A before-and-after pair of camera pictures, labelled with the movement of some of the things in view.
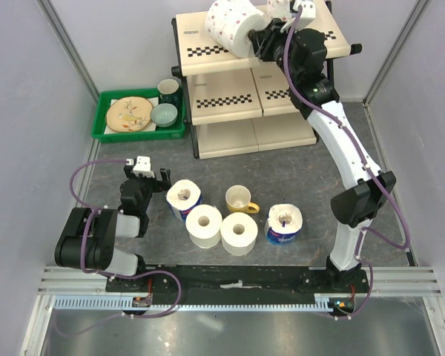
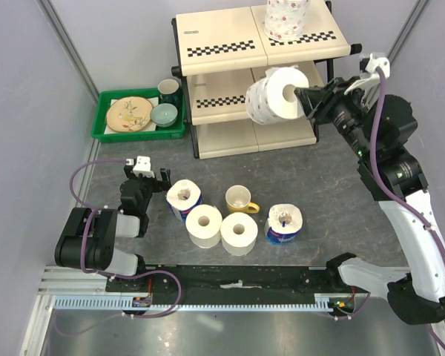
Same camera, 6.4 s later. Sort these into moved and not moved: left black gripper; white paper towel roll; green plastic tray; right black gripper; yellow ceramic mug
Moved: white paper towel roll; right black gripper
Not moved: left black gripper; green plastic tray; yellow ceramic mug
